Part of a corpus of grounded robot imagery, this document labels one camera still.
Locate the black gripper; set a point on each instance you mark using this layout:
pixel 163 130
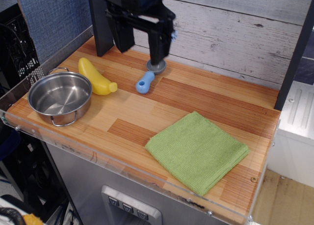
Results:
pixel 151 16

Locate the green cloth napkin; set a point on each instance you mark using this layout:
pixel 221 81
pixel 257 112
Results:
pixel 196 152

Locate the blue grey toy spoon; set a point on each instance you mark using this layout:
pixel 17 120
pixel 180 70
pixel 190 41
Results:
pixel 143 85

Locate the white appliance top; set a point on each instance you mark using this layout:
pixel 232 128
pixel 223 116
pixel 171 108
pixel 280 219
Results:
pixel 292 152

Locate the yellow plastic toy banana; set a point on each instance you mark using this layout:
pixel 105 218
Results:
pixel 100 84

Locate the stainless steel pot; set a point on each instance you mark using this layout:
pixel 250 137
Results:
pixel 61 98

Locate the black plastic crate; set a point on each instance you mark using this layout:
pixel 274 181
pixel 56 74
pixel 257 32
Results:
pixel 18 56

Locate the silver dispenser panel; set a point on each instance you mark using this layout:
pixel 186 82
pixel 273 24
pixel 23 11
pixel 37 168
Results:
pixel 125 210

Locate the dark grey left post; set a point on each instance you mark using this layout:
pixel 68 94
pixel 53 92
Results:
pixel 102 33

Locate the dark grey post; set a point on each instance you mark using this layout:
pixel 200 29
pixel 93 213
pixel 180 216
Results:
pixel 102 33
pixel 296 58

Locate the clear acrylic guard rail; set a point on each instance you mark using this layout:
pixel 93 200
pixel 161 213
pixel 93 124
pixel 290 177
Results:
pixel 104 151

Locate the dark grey right post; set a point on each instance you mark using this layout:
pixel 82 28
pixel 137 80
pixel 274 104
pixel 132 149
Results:
pixel 296 58

